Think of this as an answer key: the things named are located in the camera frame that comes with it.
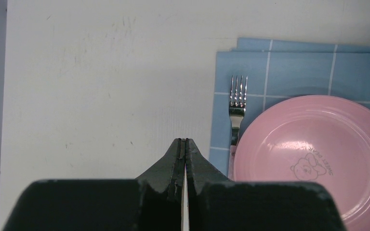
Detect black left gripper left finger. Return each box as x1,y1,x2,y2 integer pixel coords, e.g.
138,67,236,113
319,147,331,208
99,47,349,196
136,139,185,231

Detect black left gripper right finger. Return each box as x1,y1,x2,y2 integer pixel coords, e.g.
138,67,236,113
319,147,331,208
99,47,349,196
185,139,233,231

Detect pink handled fork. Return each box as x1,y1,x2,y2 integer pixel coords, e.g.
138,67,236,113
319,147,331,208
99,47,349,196
228,75,248,180

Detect blue checked cloth napkin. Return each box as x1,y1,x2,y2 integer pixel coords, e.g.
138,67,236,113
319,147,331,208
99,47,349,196
209,38,370,174

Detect pink plate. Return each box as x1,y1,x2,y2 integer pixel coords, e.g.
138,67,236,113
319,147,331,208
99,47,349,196
233,95,370,231

